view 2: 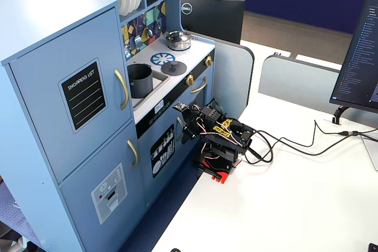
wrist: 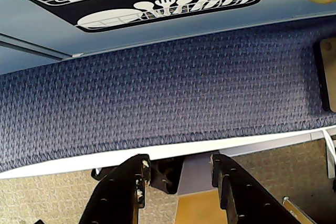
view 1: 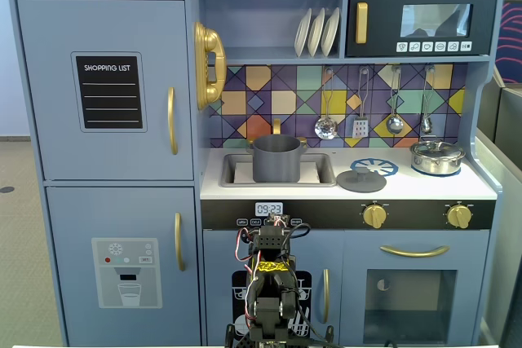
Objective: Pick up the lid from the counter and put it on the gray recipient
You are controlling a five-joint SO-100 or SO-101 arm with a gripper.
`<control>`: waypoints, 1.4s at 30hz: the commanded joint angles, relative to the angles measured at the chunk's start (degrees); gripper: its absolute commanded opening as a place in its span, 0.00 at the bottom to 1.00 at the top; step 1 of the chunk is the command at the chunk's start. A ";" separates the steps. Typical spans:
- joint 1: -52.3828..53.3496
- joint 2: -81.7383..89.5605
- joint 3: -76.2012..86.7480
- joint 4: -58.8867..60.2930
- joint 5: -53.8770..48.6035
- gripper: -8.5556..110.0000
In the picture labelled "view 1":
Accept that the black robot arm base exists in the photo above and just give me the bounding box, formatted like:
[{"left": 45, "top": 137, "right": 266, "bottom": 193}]
[{"left": 226, "top": 321, "right": 336, "bottom": 348}]

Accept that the blue toy fridge door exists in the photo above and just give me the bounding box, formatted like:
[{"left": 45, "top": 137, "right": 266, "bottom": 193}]
[{"left": 15, "top": 0, "right": 195, "bottom": 181}]

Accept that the gold oven door handle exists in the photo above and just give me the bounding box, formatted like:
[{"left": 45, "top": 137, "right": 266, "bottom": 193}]
[{"left": 378, "top": 244, "right": 451, "bottom": 258}]

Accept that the steel ladle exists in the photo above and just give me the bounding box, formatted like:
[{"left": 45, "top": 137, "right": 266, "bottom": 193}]
[{"left": 385, "top": 65, "right": 405, "bottom": 135}]

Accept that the gold toy telephone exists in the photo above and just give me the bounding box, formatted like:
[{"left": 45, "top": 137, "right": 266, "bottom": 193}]
[{"left": 193, "top": 20, "right": 228, "bottom": 112}]

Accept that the black shopping list board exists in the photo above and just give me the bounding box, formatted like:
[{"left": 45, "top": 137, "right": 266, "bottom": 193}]
[{"left": 71, "top": 51, "right": 148, "bottom": 133}]

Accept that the steel slotted spatula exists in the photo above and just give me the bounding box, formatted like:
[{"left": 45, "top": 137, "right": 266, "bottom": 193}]
[{"left": 352, "top": 66, "right": 371, "bottom": 140}]

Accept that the gray ice dispenser sticker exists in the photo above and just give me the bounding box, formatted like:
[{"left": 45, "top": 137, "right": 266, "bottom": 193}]
[{"left": 91, "top": 236, "right": 163, "bottom": 309}]

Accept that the blue dishwasher door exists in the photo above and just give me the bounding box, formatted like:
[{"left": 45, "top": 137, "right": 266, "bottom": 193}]
[{"left": 202, "top": 229, "right": 344, "bottom": 347}]

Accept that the gray desk divider panel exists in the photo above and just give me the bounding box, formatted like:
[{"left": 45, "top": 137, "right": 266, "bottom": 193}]
[{"left": 472, "top": 127, "right": 522, "bottom": 348}]

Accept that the gold freezer door handle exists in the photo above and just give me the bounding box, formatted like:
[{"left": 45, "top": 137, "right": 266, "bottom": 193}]
[{"left": 174, "top": 212, "right": 187, "bottom": 272}]

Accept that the gold stove knob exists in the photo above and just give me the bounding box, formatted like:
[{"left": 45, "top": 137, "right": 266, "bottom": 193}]
[
  {"left": 446, "top": 204, "right": 474, "bottom": 230},
  {"left": 361, "top": 204, "right": 388, "bottom": 230}
]

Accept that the white toy plate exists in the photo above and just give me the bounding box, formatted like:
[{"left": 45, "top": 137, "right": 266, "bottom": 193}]
[
  {"left": 294, "top": 7, "right": 313, "bottom": 58},
  {"left": 307, "top": 7, "right": 326, "bottom": 58},
  {"left": 321, "top": 7, "right": 341, "bottom": 57}
]

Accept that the gray plastic pot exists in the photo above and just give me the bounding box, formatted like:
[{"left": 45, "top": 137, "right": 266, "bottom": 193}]
[{"left": 246, "top": 134, "right": 309, "bottom": 184}]

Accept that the blue toy freezer door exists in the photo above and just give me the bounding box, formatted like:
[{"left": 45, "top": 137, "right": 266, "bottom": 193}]
[{"left": 45, "top": 186, "right": 203, "bottom": 347}]

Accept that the gold dishwasher door handle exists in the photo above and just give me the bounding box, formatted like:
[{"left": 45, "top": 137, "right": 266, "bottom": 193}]
[{"left": 321, "top": 268, "right": 331, "bottom": 324}]

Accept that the gold microwave door handle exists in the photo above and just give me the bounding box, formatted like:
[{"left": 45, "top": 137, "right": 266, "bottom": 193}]
[{"left": 355, "top": 2, "right": 369, "bottom": 45}]

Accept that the gold fridge door handle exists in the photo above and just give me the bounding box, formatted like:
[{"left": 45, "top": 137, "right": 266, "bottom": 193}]
[{"left": 166, "top": 86, "right": 179, "bottom": 156}]

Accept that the black control panel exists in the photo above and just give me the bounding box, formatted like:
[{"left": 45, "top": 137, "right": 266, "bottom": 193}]
[{"left": 200, "top": 200, "right": 498, "bottom": 231}]

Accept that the gray toy sink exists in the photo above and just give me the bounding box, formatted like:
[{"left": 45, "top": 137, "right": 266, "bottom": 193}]
[{"left": 219, "top": 152, "right": 338, "bottom": 189}]

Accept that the black toy microwave door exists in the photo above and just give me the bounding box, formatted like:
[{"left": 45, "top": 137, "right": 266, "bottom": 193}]
[{"left": 345, "top": 0, "right": 499, "bottom": 58}]

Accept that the blue oven door with window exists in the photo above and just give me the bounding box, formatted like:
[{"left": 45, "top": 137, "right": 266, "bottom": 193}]
[{"left": 343, "top": 230, "right": 490, "bottom": 347}]

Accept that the digital clock display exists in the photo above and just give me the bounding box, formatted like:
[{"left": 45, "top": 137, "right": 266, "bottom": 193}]
[{"left": 254, "top": 201, "right": 284, "bottom": 218}]

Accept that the gray round lid with knob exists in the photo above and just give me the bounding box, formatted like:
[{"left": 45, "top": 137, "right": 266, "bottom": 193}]
[{"left": 335, "top": 168, "right": 387, "bottom": 193}]

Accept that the black dishwasher sticker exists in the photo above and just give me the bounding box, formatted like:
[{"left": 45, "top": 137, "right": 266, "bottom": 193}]
[{"left": 231, "top": 269, "right": 313, "bottom": 339}]

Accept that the steel pot with lid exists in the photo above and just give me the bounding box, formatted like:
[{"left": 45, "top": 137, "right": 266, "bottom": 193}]
[{"left": 409, "top": 139, "right": 466, "bottom": 174}]

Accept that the small steel spoon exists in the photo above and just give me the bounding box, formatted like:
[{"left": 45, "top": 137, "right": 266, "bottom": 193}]
[{"left": 419, "top": 64, "right": 436, "bottom": 134}]

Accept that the steel slotted skimmer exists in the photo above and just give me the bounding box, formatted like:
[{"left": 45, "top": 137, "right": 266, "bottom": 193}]
[{"left": 313, "top": 66, "right": 339, "bottom": 141}]

